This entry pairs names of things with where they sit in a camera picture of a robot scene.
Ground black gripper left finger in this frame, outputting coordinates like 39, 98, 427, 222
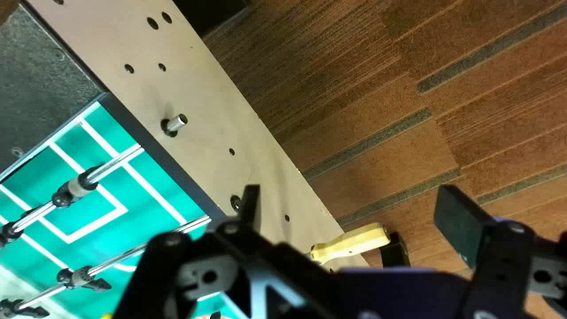
113, 185, 338, 319

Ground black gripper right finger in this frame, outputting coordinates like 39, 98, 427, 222
432, 185, 567, 319

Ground foosball rod three yellow players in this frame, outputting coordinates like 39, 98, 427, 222
308, 222, 412, 272

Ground foosball rod two black players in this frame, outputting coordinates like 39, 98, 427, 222
0, 215, 212, 319

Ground foosball rod black goalie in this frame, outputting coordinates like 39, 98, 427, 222
0, 112, 191, 250

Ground foosball table with green field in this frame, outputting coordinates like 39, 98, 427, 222
0, 0, 370, 319

